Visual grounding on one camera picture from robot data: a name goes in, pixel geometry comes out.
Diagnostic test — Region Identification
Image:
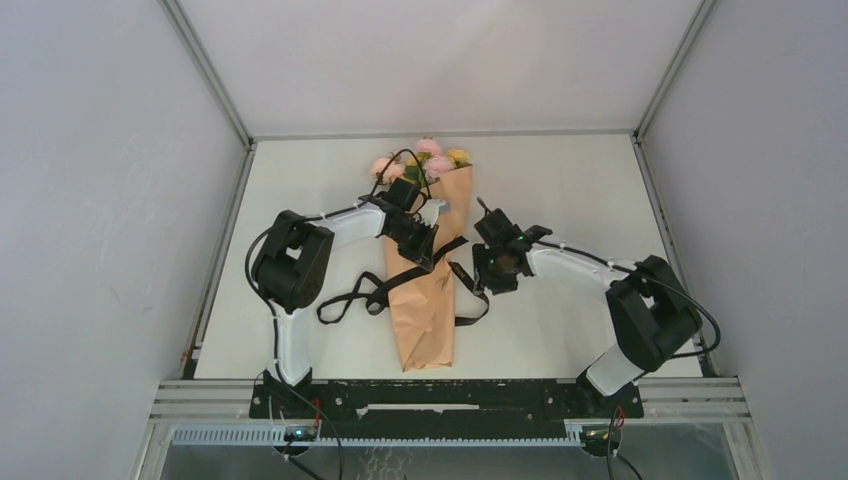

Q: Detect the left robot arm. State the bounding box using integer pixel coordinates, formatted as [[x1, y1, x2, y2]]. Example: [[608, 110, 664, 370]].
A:
[[245, 180, 450, 417]]

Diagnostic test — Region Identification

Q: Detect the white slotted cable duct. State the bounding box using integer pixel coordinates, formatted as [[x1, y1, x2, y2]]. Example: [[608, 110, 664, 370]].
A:
[[172, 425, 585, 447]]

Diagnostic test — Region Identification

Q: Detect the pink fake flower stem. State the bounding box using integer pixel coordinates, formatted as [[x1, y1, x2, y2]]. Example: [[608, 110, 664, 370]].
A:
[[369, 137, 457, 187]]

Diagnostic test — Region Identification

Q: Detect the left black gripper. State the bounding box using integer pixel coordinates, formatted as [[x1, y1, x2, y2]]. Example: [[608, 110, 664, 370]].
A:
[[386, 217, 438, 271]]

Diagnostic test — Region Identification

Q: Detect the two-sided peach green wrapping paper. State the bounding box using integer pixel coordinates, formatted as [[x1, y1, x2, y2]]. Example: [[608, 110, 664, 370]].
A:
[[388, 166, 474, 373]]

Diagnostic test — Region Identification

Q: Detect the yellow fake flower stem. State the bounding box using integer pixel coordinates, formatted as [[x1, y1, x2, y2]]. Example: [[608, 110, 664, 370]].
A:
[[404, 148, 473, 187]]

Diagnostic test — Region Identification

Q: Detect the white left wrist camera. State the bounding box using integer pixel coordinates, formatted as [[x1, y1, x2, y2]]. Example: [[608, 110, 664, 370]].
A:
[[417, 199, 450, 227]]

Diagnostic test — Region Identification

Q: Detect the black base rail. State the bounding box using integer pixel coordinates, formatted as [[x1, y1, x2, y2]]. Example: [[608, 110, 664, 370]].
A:
[[249, 378, 645, 441]]

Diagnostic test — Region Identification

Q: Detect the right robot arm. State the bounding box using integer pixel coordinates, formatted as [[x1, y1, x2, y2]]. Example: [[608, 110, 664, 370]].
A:
[[472, 209, 721, 416]]

